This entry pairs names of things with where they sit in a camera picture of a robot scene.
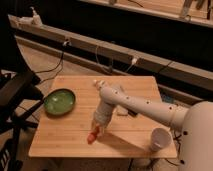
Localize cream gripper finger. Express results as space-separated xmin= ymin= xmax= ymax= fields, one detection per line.
xmin=91 ymin=124 xmax=105 ymax=137

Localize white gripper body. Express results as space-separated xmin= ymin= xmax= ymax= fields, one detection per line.
xmin=92 ymin=101 xmax=115 ymax=127

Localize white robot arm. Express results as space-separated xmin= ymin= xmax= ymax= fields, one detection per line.
xmin=94 ymin=85 xmax=213 ymax=171

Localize white sponge block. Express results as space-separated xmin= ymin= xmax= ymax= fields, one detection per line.
xmin=116 ymin=106 xmax=128 ymax=116

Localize black rectangular block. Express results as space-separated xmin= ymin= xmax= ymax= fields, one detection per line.
xmin=128 ymin=110 xmax=138 ymax=117

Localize wooden table board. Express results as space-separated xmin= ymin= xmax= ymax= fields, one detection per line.
xmin=29 ymin=76 xmax=177 ymax=158

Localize green bowl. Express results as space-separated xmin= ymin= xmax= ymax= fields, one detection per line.
xmin=44 ymin=88 xmax=76 ymax=116

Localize white paper cup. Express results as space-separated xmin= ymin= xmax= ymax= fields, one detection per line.
xmin=150 ymin=128 xmax=172 ymax=152

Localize blue box on floor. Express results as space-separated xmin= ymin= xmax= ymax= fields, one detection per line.
xmin=161 ymin=94 xmax=174 ymax=104

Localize black office chair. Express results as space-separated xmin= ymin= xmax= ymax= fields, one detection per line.
xmin=0 ymin=71 xmax=44 ymax=171

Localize long wooden beam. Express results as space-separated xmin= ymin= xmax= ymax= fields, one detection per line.
xmin=9 ymin=15 xmax=213 ymax=87

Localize white spray bottle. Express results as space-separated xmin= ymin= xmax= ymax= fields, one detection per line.
xmin=30 ymin=6 xmax=43 ymax=26

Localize black floor cables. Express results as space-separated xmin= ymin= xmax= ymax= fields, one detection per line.
xmin=164 ymin=129 xmax=184 ymax=168

